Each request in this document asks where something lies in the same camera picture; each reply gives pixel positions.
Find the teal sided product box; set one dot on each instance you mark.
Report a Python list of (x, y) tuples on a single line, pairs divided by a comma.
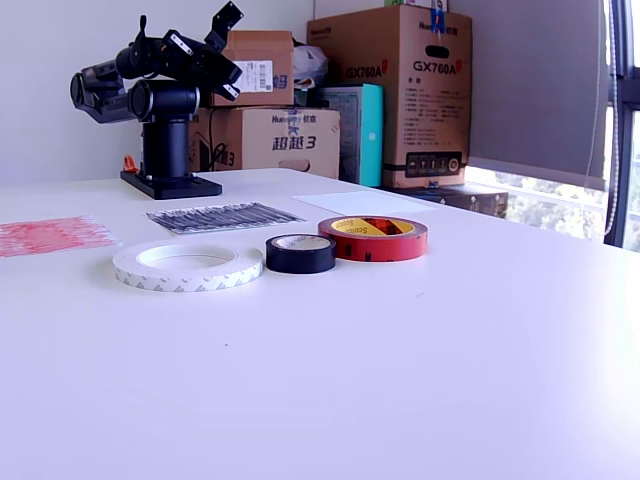
[(372, 150)]

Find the orange clamp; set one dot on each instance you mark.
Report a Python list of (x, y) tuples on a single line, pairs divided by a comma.
[(130, 164)]

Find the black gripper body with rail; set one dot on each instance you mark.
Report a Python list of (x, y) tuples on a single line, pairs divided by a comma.
[(182, 47)]

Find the tall GX760A cardboard box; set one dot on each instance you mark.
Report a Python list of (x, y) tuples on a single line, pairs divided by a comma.
[(430, 125)]

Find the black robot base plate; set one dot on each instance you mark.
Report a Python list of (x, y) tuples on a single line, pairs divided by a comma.
[(175, 189)]

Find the small labelled cardboard box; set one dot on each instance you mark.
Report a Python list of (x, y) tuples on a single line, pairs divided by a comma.
[(270, 50)]

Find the cardboard box with blue print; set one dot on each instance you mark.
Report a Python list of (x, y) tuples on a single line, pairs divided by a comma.
[(300, 150)]

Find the wrist camera board on bracket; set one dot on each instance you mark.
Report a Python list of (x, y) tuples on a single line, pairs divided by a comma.
[(225, 22)]

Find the white plastic bag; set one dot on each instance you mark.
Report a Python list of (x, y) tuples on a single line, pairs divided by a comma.
[(310, 60)]

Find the black tape roll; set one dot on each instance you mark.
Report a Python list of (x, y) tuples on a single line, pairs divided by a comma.
[(300, 262)]

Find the red scribbled paper sheet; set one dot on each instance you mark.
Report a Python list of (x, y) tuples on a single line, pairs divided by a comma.
[(50, 235)]

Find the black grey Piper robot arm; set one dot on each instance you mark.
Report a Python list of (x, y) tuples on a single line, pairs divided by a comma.
[(165, 145)]

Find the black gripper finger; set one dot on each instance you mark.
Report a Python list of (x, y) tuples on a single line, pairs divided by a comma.
[(215, 60), (231, 75)]

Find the red tape roll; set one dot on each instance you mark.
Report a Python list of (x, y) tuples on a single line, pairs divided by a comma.
[(380, 247)]

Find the white tape roll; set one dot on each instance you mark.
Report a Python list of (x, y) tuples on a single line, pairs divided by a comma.
[(190, 282)]

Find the black scribbled paper sheet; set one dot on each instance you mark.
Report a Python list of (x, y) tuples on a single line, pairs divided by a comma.
[(225, 217)]

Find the blue tape strip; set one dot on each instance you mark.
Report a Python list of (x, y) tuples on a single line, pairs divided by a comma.
[(438, 20)]

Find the grey roller blind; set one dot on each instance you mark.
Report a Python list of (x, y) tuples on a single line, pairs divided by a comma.
[(525, 75)]

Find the blank white paper sheet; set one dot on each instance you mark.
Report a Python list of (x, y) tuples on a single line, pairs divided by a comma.
[(365, 202)]

